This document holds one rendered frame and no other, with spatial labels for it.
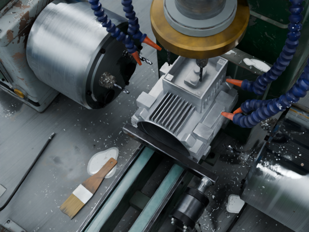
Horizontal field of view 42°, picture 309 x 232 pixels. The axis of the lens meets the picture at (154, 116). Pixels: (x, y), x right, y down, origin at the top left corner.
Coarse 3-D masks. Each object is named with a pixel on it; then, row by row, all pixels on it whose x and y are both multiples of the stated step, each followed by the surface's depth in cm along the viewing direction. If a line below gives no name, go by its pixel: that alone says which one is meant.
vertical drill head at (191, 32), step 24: (168, 0) 71; (192, 0) 65; (216, 0) 66; (240, 0) 73; (168, 24) 72; (192, 24) 68; (216, 24) 68; (240, 24) 71; (168, 48) 72; (192, 48) 69; (216, 48) 69
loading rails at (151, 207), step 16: (128, 160) 103; (144, 160) 104; (160, 160) 115; (208, 160) 114; (128, 176) 102; (144, 176) 109; (176, 176) 102; (192, 176) 112; (112, 192) 101; (128, 192) 103; (160, 192) 100; (176, 192) 102; (96, 208) 98; (112, 208) 99; (128, 208) 110; (144, 208) 98; (160, 208) 97; (96, 224) 97; (112, 224) 104; (144, 224) 97; (160, 224) 105
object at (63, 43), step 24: (72, 0) 100; (48, 24) 96; (72, 24) 95; (96, 24) 95; (120, 24) 96; (48, 48) 96; (72, 48) 94; (96, 48) 92; (120, 48) 100; (48, 72) 99; (72, 72) 94; (96, 72) 95; (120, 72) 107; (72, 96) 100; (96, 96) 101
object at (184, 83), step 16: (176, 64) 91; (192, 64) 94; (208, 64) 94; (224, 64) 90; (176, 80) 92; (192, 80) 89; (208, 80) 92; (176, 96) 92; (192, 96) 87; (208, 96) 90
